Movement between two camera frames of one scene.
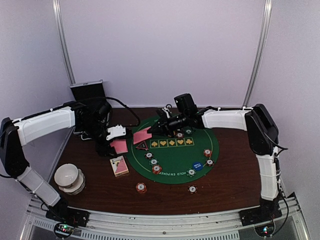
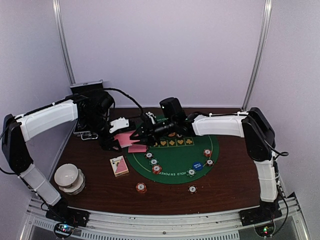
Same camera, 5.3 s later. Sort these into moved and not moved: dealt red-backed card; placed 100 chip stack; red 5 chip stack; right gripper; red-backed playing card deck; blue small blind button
Moved: right gripper; red-backed playing card deck; dealt red-backed card
Not moved: red 5 chip stack; blue small blind button; placed 100 chip stack
